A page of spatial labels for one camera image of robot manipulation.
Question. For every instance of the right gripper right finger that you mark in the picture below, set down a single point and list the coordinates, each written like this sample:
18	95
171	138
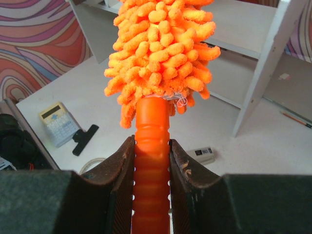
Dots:
206	203

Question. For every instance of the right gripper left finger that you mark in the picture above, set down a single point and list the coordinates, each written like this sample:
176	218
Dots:
98	201

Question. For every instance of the orange microfiber duster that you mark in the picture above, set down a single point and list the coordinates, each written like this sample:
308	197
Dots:
159	61

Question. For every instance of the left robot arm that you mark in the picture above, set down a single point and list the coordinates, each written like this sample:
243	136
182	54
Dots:
18	147

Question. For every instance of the white wooden bookshelf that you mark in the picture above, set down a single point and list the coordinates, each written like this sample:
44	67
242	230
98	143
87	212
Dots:
252	38

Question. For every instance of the black white stapler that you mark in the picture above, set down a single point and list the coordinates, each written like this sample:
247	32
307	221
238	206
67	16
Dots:
203	155

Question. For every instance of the black T-shaped clip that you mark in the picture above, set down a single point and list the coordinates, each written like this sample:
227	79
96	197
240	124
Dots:
82	138

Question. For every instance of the orange pencil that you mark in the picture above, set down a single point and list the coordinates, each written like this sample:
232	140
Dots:
297	120

